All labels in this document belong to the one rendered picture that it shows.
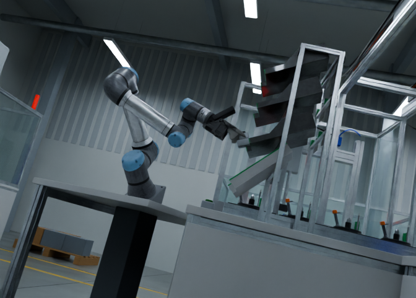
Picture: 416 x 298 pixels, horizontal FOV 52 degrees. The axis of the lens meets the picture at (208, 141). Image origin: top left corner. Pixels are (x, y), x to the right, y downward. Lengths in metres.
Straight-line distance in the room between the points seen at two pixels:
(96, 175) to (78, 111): 1.85
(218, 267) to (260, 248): 0.15
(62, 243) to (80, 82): 5.85
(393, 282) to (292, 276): 0.33
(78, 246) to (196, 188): 3.99
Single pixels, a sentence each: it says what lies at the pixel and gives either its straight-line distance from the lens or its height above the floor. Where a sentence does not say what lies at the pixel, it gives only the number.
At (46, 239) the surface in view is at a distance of 7.66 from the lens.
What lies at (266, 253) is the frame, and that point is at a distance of 1.47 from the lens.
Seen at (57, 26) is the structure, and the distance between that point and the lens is 11.23.
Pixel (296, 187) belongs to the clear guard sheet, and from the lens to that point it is 3.64.
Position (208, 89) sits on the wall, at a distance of 11.17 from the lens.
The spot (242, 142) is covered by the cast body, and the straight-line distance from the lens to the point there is 1.99.
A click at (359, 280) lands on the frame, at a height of 0.75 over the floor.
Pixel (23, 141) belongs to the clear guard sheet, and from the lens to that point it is 6.45.
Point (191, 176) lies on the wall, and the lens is 10.55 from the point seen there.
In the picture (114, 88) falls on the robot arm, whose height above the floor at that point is 1.33.
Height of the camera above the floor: 0.73
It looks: 14 degrees up
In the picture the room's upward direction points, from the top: 14 degrees clockwise
